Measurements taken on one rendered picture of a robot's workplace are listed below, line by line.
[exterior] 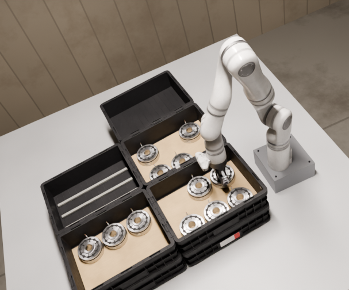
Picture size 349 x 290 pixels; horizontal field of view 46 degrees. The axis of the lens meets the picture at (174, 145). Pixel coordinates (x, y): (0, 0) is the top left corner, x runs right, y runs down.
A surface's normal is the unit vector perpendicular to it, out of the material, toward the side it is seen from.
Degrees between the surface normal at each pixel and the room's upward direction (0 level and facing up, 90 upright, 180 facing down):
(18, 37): 90
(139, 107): 0
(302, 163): 1
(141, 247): 0
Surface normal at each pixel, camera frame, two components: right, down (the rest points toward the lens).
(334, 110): -0.23, -0.62
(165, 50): 0.34, 0.67
